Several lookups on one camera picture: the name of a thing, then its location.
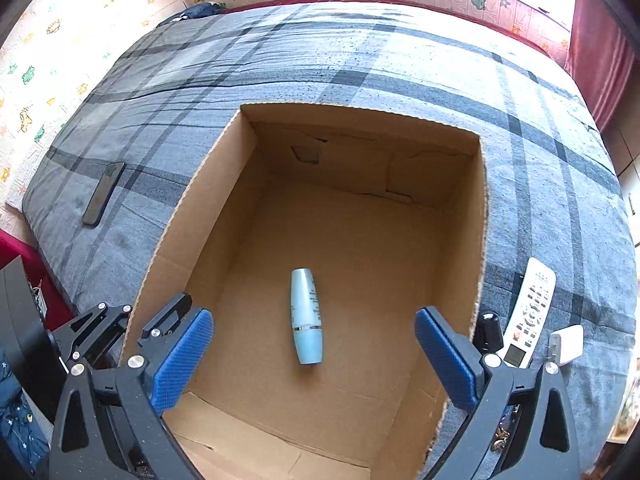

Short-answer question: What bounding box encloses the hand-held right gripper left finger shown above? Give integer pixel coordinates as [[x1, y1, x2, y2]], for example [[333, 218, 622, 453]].
[[47, 308, 215, 480]]

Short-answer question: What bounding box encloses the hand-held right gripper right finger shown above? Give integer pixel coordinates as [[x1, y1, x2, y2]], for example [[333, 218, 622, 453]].
[[414, 307, 583, 480]]

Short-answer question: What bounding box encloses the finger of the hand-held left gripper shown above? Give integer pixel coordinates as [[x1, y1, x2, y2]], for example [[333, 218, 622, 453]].
[[138, 292, 194, 357], [50, 303, 133, 375]]

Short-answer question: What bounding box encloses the black cube adapter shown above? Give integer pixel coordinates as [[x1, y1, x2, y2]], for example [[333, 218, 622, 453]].
[[472, 311, 505, 356]]

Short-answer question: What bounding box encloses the white remote control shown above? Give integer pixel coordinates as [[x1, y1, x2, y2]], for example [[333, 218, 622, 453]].
[[501, 256, 557, 368]]

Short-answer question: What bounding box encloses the large white charger plug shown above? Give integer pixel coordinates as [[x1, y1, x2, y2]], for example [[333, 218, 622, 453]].
[[547, 324, 586, 367]]

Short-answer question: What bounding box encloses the teal lotion bottle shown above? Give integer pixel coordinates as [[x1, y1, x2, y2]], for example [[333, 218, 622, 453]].
[[290, 267, 325, 366]]

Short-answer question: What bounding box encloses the brown cardboard box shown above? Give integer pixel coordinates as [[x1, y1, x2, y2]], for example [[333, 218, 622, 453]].
[[119, 102, 488, 480]]

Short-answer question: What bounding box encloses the black smartphone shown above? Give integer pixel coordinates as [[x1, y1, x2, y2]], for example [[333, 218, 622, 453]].
[[81, 161, 127, 227]]

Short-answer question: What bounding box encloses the cream wardrobe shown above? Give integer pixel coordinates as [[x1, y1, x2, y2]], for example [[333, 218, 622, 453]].
[[602, 125, 640, 246]]

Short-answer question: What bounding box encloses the dark blue cloth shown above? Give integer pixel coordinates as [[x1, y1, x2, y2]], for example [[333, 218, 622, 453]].
[[160, 2, 228, 26]]

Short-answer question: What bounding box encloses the grey plaid bed sheet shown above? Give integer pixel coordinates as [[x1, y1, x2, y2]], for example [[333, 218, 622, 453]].
[[22, 2, 638, 480]]

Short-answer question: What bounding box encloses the red curtain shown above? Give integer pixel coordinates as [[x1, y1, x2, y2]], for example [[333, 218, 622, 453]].
[[565, 0, 636, 131]]

